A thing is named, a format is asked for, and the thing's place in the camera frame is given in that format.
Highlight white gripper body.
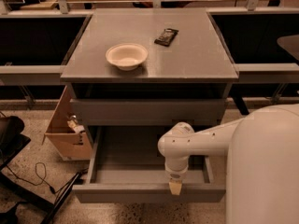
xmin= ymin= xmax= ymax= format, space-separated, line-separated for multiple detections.
xmin=165 ymin=164 xmax=189 ymax=181

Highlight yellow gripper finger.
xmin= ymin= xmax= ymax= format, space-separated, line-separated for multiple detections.
xmin=169 ymin=179 xmax=182 ymax=196

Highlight grey drawer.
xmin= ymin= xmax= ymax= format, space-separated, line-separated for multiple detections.
xmin=70 ymin=99 xmax=226 ymax=126
xmin=73 ymin=126 xmax=225 ymax=203

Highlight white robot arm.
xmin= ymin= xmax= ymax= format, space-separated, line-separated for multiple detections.
xmin=158 ymin=104 xmax=299 ymax=224

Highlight grey top drawer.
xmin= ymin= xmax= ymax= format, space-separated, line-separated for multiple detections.
xmin=70 ymin=99 xmax=226 ymax=126

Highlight grey drawer cabinet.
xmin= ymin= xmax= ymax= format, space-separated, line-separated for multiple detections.
xmin=61 ymin=8 xmax=238 ymax=126

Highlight wooden box on floor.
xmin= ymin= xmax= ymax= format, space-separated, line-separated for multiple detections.
xmin=45 ymin=88 xmax=93 ymax=161

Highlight white paper bowl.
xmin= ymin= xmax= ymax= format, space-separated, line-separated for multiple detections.
xmin=106 ymin=43 xmax=149 ymax=71

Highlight black snack packet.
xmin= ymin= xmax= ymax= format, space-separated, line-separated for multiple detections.
xmin=154 ymin=28 xmax=178 ymax=47

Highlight black stand leg left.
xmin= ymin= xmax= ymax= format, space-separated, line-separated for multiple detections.
xmin=40 ymin=169 xmax=88 ymax=224

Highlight black chair left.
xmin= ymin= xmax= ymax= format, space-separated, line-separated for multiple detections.
xmin=0 ymin=115 xmax=54 ymax=224

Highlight black cable on floor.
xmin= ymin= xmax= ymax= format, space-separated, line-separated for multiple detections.
xmin=5 ymin=161 xmax=57 ymax=195

